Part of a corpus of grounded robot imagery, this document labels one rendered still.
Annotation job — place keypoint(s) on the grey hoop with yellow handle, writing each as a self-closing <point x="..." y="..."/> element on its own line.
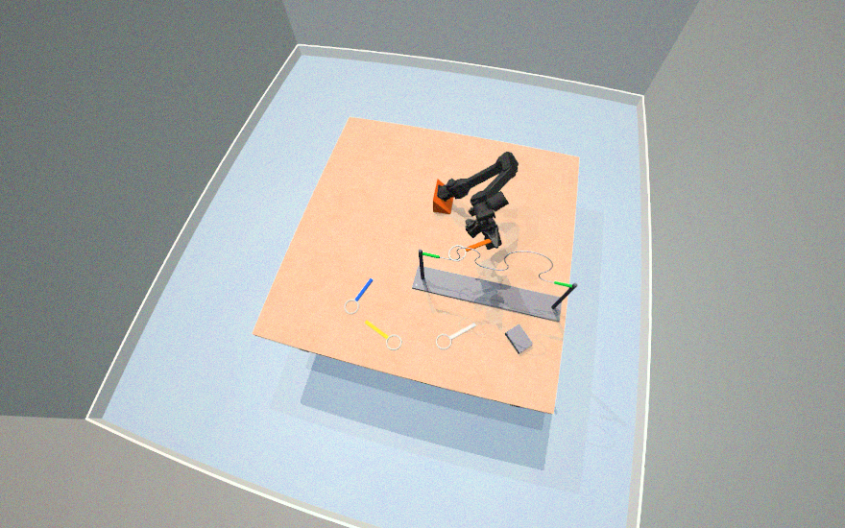
<point x="383" y="334"/>

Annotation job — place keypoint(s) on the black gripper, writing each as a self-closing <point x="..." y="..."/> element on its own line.
<point x="489" y="228"/>

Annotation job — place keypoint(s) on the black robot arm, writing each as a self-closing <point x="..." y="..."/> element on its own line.
<point x="491" y="197"/>

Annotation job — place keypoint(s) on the white ring with blue handle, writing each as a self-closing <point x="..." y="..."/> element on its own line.
<point x="359" y="295"/>

